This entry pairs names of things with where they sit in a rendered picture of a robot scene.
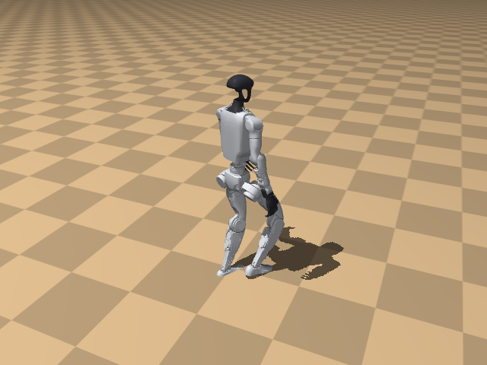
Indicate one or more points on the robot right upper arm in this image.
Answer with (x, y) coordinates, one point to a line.
(254, 126)

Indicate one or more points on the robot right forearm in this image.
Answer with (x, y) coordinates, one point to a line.
(260, 171)

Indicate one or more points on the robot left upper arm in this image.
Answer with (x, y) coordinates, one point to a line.
(218, 113)

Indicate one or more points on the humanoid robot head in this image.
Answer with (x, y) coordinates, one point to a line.
(239, 82)

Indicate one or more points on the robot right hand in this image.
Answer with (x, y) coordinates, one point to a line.
(271, 202)

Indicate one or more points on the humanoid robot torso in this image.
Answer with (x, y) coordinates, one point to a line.
(235, 144)

